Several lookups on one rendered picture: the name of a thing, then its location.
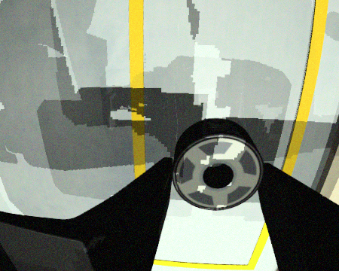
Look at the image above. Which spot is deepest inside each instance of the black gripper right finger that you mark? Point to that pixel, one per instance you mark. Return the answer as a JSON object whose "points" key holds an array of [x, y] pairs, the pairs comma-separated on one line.
{"points": [[302, 224]]}

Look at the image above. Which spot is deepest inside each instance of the yellow tape outline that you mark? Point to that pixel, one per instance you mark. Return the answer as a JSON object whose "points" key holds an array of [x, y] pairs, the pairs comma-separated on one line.
{"points": [[137, 76]]}

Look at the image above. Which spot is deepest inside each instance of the black tyre with grey wheel rim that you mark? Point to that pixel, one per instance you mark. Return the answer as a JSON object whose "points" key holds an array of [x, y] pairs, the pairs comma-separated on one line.
{"points": [[208, 142]]}

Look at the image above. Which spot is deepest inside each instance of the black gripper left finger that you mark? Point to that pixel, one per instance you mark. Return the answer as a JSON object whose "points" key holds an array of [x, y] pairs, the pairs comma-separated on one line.
{"points": [[121, 233]]}

